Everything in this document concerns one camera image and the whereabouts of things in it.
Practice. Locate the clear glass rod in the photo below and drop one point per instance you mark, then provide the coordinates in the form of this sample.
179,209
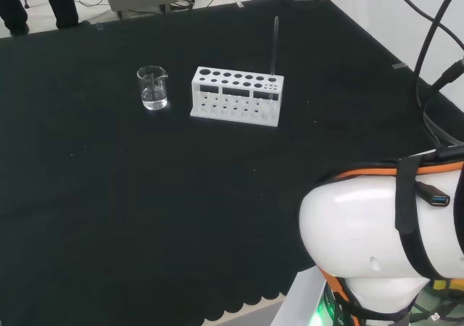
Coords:
274,47

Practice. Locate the white test tube rack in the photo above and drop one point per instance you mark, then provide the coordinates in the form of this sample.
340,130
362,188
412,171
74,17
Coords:
232,117

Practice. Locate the clear glass beaker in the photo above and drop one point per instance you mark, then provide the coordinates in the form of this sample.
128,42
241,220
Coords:
152,90

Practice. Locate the black plug with blue socket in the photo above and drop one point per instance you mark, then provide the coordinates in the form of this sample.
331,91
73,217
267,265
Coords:
435,197

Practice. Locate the person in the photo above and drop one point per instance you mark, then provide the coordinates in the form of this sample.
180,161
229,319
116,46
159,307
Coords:
65,3

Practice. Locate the black bench cloth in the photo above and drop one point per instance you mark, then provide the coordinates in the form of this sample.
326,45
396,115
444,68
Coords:
145,203

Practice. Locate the yellow stop button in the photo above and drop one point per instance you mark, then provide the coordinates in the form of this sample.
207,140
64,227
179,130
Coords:
440,285

